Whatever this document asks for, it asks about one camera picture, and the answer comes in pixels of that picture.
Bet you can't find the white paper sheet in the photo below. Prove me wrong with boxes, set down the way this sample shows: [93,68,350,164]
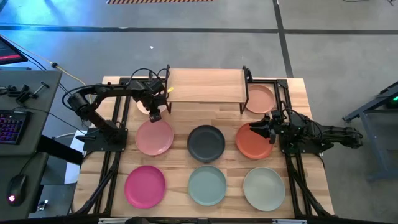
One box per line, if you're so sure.
[63,129,91,185]

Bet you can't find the light pink plate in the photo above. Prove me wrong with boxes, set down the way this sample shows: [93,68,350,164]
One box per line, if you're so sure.
[135,119,174,156]

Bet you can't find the wooden shelf with black legs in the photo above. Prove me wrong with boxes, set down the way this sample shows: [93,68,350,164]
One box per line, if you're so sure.
[164,64,253,115]

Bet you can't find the pale grey-green plate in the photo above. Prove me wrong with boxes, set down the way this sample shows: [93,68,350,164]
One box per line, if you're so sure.
[243,167,286,212]

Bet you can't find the yellow cable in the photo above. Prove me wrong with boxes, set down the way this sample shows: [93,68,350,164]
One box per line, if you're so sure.
[0,34,93,103]

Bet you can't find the black computer monitor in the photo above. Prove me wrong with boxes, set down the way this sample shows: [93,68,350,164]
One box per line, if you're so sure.
[0,34,29,66]

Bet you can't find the blue-grey metal cart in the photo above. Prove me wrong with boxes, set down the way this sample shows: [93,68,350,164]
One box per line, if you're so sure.
[341,80,398,183]

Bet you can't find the teal plate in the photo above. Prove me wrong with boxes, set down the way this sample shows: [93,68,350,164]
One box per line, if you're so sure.
[187,164,228,207]

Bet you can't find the silver metal bracket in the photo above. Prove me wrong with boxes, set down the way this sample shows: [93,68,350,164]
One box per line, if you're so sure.
[272,218,308,224]
[98,217,134,224]

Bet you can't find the backlit black keyboard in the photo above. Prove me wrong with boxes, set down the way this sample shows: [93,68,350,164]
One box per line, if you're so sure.
[0,109,32,146]

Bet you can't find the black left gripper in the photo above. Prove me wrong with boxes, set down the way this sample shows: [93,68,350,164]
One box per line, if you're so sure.
[133,80,167,123]

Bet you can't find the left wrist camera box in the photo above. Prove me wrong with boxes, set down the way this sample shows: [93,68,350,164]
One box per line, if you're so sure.
[150,78,165,91]

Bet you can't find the black bar clamp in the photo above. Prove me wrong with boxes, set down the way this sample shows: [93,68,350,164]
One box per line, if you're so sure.
[6,83,31,106]

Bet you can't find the cream plate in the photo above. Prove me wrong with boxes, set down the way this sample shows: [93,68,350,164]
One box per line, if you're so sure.
[136,100,169,116]

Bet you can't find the black desk bar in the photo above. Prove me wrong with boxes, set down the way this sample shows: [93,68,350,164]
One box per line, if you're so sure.
[37,134,85,166]

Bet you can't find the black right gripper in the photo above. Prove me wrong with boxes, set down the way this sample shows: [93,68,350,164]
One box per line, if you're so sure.
[248,115,295,146]

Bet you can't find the dark grey plate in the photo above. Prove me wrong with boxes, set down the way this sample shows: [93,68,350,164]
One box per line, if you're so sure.
[187,124,226,163]

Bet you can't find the grey desk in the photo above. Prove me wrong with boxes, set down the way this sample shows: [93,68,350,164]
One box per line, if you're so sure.
[0,68,63,220]

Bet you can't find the magenta plate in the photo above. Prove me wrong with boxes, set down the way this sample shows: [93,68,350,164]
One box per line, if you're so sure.
[124,165,167,209]

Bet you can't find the black computer mouse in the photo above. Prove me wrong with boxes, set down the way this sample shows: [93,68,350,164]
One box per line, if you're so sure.
[6,174,28,207]

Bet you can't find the black left wrist camera cable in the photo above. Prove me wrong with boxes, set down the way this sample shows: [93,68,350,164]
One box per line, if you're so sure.
[129,67,171,84]

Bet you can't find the peach plate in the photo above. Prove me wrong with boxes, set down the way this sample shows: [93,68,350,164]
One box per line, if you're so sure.
[245,84,276,114]

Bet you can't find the black screw handle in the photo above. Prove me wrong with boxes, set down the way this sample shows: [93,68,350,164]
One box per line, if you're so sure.
[30,81,50,100]

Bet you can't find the device with green light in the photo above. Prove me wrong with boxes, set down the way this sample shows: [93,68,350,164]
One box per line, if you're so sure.
[385,93,398,110]

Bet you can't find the small silver item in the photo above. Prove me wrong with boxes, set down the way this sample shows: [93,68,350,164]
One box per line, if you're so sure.
[36,198,49,212]

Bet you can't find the orange-red plate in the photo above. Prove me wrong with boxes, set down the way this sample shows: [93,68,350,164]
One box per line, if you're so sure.
[235,122,274,160]

